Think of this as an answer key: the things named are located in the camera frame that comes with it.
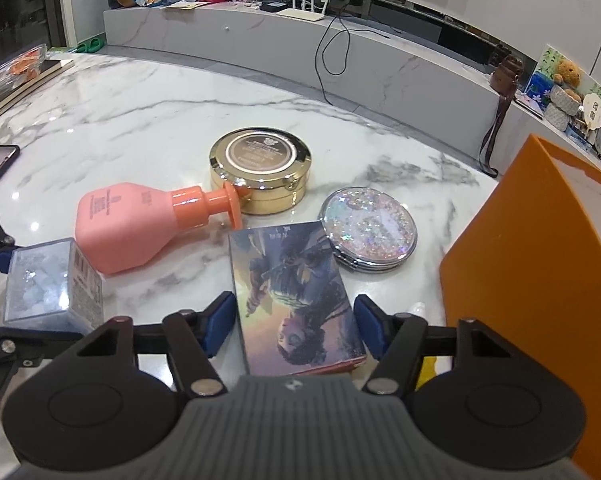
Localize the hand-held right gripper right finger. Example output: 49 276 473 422
355 294 519 397

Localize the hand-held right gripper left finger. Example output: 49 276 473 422
73 291 238 398

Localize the clear plastic crystal box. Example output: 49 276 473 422
3 238 104 335

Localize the illustrated box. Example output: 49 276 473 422
229 221 367 377

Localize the glitter compact mirror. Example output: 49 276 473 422
321 186 419 275

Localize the pink pump bottle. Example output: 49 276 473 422
74 181 244 276

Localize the orange storage box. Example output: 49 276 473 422
439 133 601 476

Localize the gold round tin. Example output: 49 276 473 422
209 127 312 217

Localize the brown shoulder bag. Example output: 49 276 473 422
479 52 524 178

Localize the stack of books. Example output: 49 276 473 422
0 57 75 128

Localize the clear plastic food container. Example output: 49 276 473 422
0 44 48 106

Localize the woven grey basket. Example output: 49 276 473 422
551 85 584 111
545 104 579 128

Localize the marble tv console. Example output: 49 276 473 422
103 2 601 186

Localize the teddy bear gift display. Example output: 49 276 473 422
525 44 601 111

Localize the round paper fan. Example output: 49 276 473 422
581 92 601 131

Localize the white router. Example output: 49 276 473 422
279 0 331 22

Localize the brown teddy bear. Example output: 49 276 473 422
552 59 583 103

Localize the black cable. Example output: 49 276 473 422
315 10 354 106

